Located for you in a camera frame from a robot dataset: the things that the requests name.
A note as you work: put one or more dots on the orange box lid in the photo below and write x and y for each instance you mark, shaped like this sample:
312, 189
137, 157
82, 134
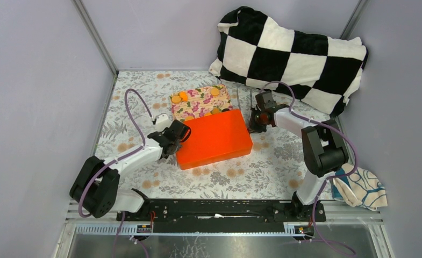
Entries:
215, 138

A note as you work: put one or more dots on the floral table mat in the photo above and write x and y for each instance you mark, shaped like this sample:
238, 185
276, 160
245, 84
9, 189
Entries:
273, 170

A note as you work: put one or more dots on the orange fish shaped cookie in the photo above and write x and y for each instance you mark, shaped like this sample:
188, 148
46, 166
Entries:
183, 96

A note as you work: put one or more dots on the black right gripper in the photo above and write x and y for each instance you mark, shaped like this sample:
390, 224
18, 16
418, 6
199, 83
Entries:
253, 128

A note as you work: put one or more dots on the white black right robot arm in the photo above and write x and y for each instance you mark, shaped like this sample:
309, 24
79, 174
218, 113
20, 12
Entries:
324, 149

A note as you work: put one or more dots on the beige blue patterned cloth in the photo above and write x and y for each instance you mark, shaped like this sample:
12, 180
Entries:
361, 189

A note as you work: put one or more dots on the black white checkered blanket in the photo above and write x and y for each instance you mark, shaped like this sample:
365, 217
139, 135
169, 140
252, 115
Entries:
316, 69

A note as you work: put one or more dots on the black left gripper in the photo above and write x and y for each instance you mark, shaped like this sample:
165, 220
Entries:
163, 132

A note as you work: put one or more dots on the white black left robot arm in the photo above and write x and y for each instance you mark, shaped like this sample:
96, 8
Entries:
96, 188

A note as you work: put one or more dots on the floral cookie tray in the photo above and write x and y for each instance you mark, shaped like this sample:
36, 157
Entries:
200, 103

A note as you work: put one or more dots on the orange round cookie on tray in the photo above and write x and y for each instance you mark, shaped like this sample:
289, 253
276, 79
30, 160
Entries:
215, 91

